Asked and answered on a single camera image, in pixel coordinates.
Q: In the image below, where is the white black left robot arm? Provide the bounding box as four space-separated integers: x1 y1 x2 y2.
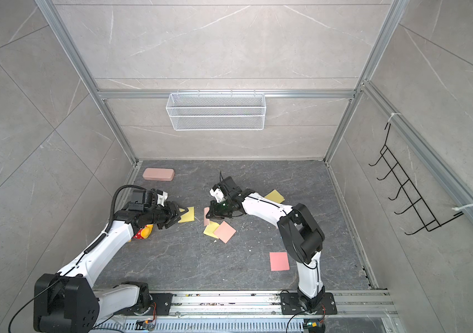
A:
29 185 189 332

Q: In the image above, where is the pink eraser case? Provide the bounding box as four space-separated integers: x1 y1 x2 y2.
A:
142 168 175 182

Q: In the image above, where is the white wire mesh basket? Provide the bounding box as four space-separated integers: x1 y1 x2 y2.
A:
166 92 267 131

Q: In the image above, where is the yellow memo pad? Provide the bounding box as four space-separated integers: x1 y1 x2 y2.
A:
178 207 195 223
264 190 285 204

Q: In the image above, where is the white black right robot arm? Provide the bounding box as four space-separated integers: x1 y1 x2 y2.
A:
206 177 337 315

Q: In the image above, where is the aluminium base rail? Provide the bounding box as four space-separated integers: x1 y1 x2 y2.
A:
78 290 405 332

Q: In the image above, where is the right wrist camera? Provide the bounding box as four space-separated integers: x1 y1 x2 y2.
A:
210 185 227 203

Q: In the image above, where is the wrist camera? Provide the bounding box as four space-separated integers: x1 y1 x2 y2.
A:
210 185 227 203
130 188 169 208

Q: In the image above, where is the yellow torn memo page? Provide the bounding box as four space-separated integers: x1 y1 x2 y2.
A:
203 222 220 239

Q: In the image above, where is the pink memo pad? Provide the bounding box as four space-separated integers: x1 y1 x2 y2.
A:
203 208 211 226
269 252 290 271

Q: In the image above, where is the black wire hook rack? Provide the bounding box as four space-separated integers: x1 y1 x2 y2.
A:
368 123 464 236

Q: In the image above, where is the pink torn memo page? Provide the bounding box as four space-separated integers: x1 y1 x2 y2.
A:
214 221 237 244

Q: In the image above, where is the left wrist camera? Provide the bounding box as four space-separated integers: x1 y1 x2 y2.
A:
130 188 169 208

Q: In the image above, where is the yellow plush toy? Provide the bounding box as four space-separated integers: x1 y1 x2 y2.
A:
133 225 153 239

